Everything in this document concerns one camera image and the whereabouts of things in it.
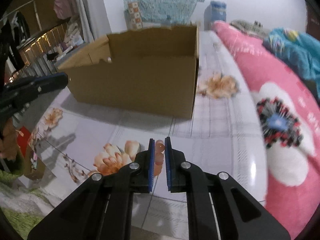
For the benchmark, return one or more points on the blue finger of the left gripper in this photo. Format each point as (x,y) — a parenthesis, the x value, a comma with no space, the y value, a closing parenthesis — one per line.
(43,89)
(58,79)

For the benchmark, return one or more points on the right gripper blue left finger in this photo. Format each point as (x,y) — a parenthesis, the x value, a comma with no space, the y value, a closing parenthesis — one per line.
(151,152)

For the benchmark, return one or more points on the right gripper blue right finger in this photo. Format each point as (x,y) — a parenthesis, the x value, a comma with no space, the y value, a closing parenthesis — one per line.
(167,155)

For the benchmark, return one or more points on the left hand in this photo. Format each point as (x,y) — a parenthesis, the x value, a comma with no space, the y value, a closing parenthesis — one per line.
(9,147)

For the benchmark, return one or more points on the floral white bed sheet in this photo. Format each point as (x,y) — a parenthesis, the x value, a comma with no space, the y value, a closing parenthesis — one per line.
(223,135)

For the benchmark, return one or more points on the wooden wardrobe with clothes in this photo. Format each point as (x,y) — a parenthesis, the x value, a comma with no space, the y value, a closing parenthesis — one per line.
(39,33)

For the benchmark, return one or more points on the brown cardboard box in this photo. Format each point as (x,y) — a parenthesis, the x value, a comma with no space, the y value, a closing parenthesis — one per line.
(151,70)

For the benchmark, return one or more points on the green fuzzy sleeve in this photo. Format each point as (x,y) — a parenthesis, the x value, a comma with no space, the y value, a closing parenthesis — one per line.
(12,169)

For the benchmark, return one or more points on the white curtain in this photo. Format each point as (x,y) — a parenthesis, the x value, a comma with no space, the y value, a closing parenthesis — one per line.
(93,19)

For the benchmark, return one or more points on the pink floral blanket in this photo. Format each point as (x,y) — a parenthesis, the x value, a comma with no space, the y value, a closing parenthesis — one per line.
(289,119)

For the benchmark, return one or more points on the blue water jug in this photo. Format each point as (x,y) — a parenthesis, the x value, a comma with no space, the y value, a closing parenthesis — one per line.
(216,11)

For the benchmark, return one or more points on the blue striped blanket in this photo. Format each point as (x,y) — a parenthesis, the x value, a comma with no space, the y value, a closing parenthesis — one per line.
(300,51)

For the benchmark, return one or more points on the dark wooden door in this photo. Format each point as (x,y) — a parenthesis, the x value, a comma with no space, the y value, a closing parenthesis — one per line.
(312,27)

